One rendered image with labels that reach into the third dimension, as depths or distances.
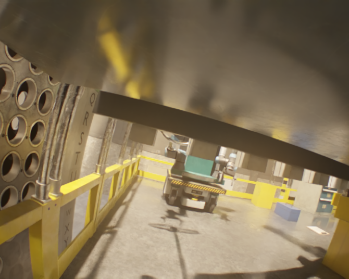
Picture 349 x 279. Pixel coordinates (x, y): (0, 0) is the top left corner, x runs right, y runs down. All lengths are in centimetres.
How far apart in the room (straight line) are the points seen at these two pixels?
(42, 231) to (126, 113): 41
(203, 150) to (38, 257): 59
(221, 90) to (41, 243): 58
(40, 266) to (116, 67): 61
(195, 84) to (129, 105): 32
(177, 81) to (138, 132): 33
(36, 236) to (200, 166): 201
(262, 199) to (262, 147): 292
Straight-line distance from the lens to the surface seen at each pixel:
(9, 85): 147
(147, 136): 48
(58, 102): 50
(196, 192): 206
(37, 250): 63
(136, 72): 17
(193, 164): 227
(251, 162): 55
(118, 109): 47
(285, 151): 59
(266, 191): 342
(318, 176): 78
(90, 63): 19
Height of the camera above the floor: 62
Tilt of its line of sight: 3 degrees up
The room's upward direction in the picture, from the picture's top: 14 degrees clockwise
